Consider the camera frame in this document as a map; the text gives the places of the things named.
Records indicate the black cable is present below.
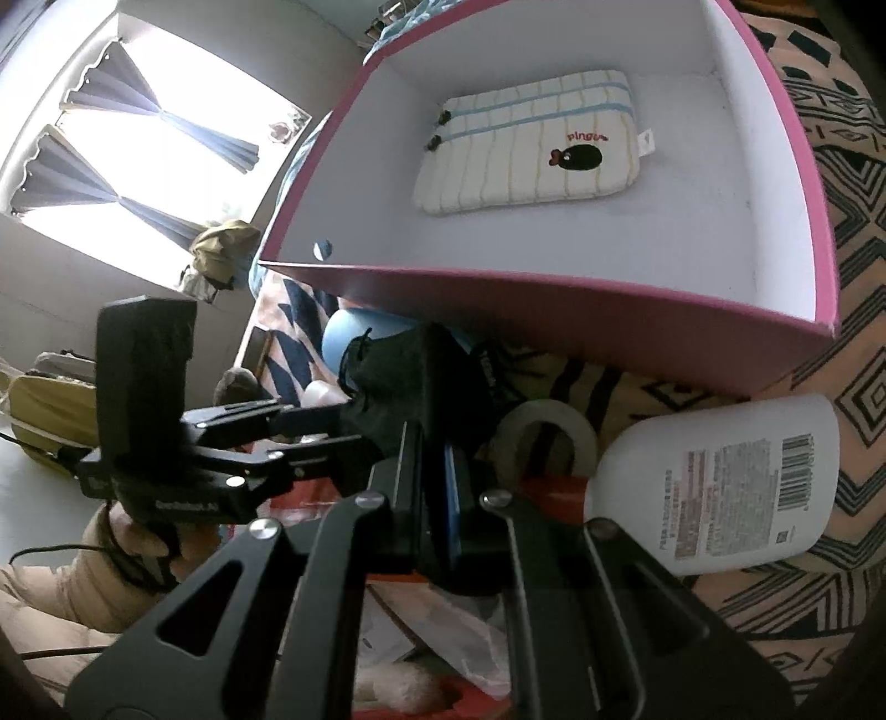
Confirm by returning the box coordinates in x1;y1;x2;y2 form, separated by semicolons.
0;429;167;659

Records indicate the olive green clothing pile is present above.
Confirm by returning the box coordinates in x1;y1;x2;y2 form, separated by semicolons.
178;219;261;304

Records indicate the yellow bag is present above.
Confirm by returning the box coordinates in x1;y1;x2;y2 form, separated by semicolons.
0;352;99;475

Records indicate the light blue rounded case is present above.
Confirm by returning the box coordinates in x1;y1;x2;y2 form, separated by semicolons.
321;308;480;383

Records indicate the red plastic bag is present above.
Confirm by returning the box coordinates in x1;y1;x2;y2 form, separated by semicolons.
225;474;591;720

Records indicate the grey plush toy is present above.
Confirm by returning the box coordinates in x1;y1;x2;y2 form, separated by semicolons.
213;367;260;408

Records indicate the person's left forearm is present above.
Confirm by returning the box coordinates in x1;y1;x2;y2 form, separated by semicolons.
0;516;150;693

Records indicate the clear tape roll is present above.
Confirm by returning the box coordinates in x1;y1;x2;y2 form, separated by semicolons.
488;399;600;486

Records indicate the striped white zip pouch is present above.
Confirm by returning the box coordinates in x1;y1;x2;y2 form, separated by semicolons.
411;68;656;218

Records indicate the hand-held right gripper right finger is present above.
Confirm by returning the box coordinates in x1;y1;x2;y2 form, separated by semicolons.
444;443;794;720

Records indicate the person's left hand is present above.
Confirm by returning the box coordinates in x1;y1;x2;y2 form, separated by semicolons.
104;502;224;584

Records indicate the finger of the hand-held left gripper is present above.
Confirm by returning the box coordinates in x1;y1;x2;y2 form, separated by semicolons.
181;398;361;445
197;433;385;510

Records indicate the white plush toy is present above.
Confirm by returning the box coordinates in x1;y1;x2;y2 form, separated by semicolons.
352;661;445;716

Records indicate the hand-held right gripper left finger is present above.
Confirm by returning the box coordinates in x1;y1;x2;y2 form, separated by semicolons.
65;421;445;720

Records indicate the grey-blue tied curtain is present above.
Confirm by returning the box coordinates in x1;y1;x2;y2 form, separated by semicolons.
59;38;261;171
10;125;209;254

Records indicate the black cloth mask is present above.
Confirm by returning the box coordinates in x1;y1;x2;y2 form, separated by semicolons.
338;324;508;486

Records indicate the clear plastic bag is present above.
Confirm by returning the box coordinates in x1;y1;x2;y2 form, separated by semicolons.
356;585;514;702

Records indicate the white plastic bottle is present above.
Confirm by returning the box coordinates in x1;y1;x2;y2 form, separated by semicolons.
583;393;843;577

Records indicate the peach geometric patterned blanket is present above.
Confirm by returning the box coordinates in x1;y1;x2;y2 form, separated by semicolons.
234;0;886;720

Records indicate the pink cardboard box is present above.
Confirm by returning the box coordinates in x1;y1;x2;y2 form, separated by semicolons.
253;0;843;401

